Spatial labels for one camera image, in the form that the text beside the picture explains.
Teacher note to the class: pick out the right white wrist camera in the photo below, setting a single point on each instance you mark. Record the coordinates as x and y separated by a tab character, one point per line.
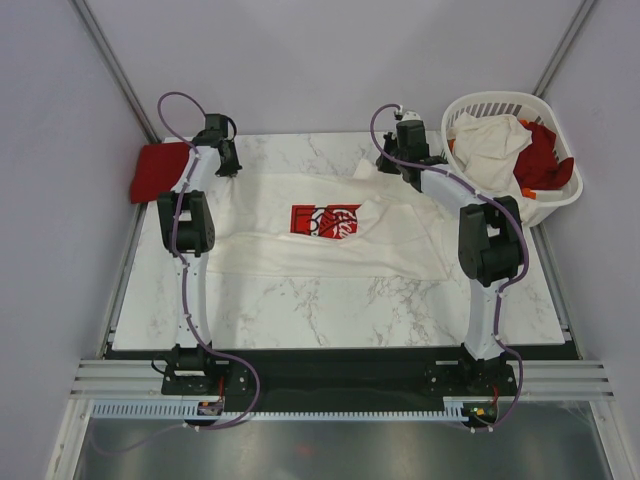
404	114

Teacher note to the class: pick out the right aluminium frame post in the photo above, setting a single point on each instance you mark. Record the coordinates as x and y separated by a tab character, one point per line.
564	47

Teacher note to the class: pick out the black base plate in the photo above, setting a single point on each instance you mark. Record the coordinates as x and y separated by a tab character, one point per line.
354	380

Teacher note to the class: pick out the left aluminium frame post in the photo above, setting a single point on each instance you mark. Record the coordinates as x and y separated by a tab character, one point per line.
104	49

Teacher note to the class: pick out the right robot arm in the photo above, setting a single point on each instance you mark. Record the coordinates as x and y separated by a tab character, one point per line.
492	252

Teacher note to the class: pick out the white laundry basket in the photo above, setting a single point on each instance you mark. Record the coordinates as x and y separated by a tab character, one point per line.
524	107

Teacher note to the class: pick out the white t shirt red print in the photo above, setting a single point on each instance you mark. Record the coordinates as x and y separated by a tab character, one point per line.
368	225

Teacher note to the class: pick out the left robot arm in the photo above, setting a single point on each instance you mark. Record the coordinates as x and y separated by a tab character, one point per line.
188	234

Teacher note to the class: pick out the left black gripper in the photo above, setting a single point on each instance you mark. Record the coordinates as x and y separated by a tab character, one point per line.
231	171

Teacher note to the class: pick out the white slotted cable duct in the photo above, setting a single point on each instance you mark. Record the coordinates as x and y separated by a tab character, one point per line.
193	410

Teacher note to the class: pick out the white t shirt in basket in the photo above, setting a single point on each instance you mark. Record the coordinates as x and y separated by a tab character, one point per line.
486	150

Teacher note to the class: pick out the aluminium frame post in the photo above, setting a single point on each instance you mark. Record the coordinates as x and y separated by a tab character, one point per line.
104	49
564	47

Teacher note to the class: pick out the aluminium rail front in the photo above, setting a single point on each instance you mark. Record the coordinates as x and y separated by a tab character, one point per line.
543	380

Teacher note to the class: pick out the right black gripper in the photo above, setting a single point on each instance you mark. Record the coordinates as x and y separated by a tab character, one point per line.
385	166

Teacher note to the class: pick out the red t shirt in basket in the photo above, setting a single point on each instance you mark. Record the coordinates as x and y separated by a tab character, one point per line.
554	174

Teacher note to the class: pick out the folded red t shirt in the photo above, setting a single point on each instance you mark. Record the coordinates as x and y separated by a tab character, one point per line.
158	168

